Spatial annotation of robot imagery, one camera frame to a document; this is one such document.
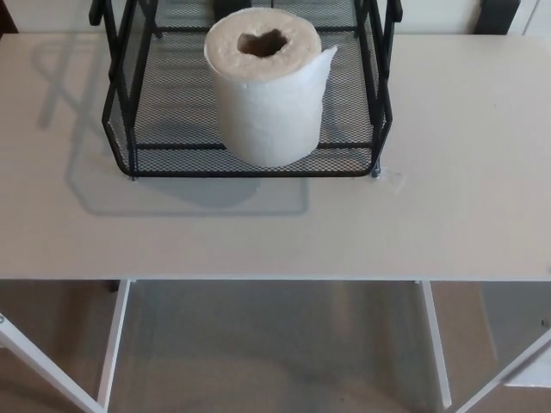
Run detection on dark brown furniture edge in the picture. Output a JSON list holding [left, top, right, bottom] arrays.
[[0, 0, 19, 35]]

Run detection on white metal desk leg frame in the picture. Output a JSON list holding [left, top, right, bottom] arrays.
[[418, 279, 551, 413], [0, 279, 133, 413]]

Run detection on black box behind desk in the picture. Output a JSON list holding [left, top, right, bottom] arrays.
[[472, 0, 520, 35]]

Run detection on black mesh file tray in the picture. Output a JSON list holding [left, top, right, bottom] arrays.
[[87, 0, 406, 182]]

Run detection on white toilet paper roll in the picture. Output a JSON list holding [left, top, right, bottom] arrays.
[[202, 10, 339, 169]]

